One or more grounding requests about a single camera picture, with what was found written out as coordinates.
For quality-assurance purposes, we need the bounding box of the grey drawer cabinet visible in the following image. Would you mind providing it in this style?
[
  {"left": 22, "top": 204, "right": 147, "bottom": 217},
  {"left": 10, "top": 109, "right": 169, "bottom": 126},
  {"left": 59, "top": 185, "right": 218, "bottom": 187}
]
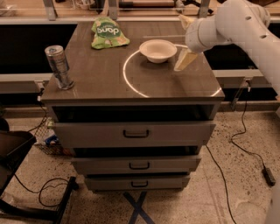
[{"left": 42, "top": 22, "right": 224, "bottom": 179}]

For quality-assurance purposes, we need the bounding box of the black power adapter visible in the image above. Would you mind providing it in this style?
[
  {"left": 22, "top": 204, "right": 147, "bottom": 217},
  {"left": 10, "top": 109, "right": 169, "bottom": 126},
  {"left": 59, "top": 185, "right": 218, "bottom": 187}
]
[{"left": 262, "top": 167, "right": 276, "bottom": 186}]

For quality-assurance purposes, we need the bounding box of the green chip bag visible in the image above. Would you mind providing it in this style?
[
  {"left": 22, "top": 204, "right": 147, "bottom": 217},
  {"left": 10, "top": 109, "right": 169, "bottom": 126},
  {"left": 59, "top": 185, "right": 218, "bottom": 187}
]
[{"left": 91, "top": 17, "right": 130, "bottom": 50}]

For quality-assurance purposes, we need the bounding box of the silver redbull can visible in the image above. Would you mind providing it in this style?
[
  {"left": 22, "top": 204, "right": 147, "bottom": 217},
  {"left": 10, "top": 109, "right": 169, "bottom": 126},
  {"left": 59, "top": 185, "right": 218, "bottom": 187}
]
[{"left": 45, "top": 45, "right": 74, "bottom": 90}]

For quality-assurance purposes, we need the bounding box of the white paper bowl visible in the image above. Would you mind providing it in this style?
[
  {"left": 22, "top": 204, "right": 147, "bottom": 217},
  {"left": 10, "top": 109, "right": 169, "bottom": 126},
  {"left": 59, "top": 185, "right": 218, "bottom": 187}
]
[{"left": 139, "top": 39, "right": 177, "bottom": 64}]

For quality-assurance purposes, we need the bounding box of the grey drawer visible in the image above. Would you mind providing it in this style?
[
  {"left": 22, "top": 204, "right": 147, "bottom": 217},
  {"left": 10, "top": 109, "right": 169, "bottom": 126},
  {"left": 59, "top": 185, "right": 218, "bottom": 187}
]
[
  {"left": 72, "top": 155, "right": 201, "bottom": 175},
  {"left": 54, "top": 121, "right": 215, "bottom": 148},
  {"left": 85, "top": 175, "right": 190, "bottom": 191}
]

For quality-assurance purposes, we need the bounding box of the top grey drawer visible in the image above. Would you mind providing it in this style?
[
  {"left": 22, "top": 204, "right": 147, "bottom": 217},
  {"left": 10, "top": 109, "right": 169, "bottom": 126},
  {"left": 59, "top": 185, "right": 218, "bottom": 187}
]
[{"left": 54, "top": 121, "right": 215, "bottom": 148}]

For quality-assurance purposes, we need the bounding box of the middle grey drawer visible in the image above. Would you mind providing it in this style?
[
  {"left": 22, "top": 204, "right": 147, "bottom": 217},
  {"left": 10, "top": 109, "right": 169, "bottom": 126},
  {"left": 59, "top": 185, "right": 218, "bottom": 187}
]
[{"left": 72, "top": 155, "right": 201, "bottom": 175}]

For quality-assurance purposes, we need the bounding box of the black looped cable left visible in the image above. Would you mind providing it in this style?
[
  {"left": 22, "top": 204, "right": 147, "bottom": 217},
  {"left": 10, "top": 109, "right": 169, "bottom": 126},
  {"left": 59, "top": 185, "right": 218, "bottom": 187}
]
[{"left": 13, "top": 174, "right": 70, "bottom": 209}]

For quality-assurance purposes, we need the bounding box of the bottom grey drawer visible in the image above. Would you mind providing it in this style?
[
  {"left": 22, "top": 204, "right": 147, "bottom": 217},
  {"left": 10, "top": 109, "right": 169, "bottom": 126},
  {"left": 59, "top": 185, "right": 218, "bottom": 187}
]
[{"left": 85, "top": 175, "right": 190, "bottom": 191}]

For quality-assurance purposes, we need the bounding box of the black floor cable right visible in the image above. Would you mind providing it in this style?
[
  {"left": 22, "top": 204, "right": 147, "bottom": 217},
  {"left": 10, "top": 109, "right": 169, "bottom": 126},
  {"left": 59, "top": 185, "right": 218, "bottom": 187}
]
[{"left": 205, "top": 143, "right": 238, "bottom": 224}]

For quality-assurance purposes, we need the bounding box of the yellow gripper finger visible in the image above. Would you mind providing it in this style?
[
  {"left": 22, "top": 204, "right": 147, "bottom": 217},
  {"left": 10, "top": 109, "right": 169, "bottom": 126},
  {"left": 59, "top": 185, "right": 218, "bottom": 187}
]
[
  {"left": 174, "top": 48, "right": 198, "bottom": 72},
  {"left": 178, "top": 15, "right": 194, "bottom": 30}
]

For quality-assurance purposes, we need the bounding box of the wire basket with items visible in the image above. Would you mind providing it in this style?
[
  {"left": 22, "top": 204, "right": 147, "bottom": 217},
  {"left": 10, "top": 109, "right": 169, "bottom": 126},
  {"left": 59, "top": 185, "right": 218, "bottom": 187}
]
[{"left": 35, "top": 117, "right": 72, "bottom": 156}]

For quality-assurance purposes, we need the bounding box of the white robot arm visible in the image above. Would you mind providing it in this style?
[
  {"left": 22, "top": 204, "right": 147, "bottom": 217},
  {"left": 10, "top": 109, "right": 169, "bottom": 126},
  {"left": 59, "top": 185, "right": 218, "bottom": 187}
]
[{"left": 175, "top": 0, "right": 280, "bottom": 95}]

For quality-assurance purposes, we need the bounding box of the black chair base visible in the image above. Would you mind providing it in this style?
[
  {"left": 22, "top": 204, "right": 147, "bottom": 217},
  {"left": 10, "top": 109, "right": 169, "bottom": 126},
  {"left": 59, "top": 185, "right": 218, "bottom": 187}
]
[{"left": 0, "top": 117, "right": 78, "bottom": 224}]

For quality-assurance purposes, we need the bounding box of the black cable to adapter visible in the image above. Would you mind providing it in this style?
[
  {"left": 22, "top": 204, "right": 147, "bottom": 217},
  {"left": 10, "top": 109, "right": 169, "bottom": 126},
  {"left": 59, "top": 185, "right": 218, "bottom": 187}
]
[{"left": 230, "top": 100, "right": 266, "bottom": 170}]

